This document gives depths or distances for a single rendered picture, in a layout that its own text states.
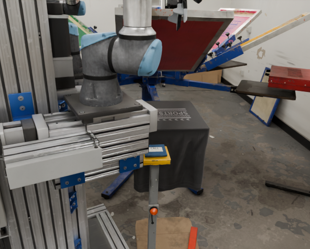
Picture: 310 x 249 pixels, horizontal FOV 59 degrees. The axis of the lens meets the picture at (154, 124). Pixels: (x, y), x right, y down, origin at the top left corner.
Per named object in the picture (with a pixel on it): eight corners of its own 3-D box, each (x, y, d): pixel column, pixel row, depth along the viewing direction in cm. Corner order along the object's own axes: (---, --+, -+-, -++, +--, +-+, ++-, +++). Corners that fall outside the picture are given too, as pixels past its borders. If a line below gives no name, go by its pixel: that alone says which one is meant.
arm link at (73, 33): (76, 53, 129) (74, 21, 124) (47, 52, 129) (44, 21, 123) (82, 49, 140) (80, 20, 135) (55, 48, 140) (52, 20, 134)
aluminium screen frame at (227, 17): (234, 18, 136) (233, 11, 137) (114, 14, 129) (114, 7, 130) (194, 71, 214) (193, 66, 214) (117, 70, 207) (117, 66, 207)
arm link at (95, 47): (93, 67, 102) (91, 28, 97) (126, 70, 98) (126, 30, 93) (74, 74, 91) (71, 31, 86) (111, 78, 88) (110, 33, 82)
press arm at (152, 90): (171, 134, 167) (172, 125, 164) (161, 134, 166) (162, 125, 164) (151, 81, 279) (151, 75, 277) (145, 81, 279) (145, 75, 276)
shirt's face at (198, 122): (209, 129, 155) (209, 128, 155) (131, 130, 150) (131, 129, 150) (189, 101, 199) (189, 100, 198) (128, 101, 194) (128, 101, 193)
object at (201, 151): (202, 191, 172) (210, 128, 154) (130, 194, 166) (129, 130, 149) (201, 188, 174) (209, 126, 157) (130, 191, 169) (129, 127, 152)
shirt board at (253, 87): (292, 94, 249) (294, 86, 245) (293, 108, 214) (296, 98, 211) (155, 76, 296) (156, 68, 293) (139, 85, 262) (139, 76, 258)
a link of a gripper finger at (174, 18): (166, 27, 129) (168, 7, 122) (178, 27, 129) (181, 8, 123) (167, 30, 126) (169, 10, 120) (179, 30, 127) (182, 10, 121)
